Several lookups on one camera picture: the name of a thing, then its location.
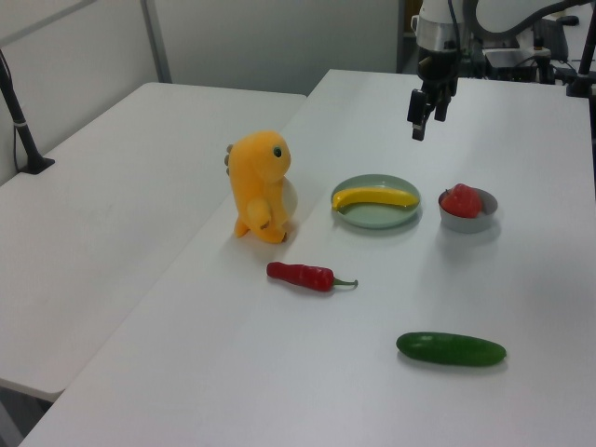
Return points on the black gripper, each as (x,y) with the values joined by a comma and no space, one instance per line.
(437,65)

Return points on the green cucumber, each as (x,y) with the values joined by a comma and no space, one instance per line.
(447,349)

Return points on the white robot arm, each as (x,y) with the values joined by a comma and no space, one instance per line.
(433,9)

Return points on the grey bowl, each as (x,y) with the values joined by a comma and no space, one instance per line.
(465,226)

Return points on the black electronic equipment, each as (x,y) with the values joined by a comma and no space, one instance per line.
(512,63)

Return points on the red apple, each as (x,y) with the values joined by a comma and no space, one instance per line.
(461,202)

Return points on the yellow banana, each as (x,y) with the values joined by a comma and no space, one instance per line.
(372,196)

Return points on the pale green plate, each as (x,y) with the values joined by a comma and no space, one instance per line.
(372,218)

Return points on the orange plush dinosaur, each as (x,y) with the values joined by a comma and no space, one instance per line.
(253,172)

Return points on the red chili pepper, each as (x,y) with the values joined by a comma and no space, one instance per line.
(302,275)

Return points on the black camera stand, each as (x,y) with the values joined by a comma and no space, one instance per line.
(28,139)
(582,65)

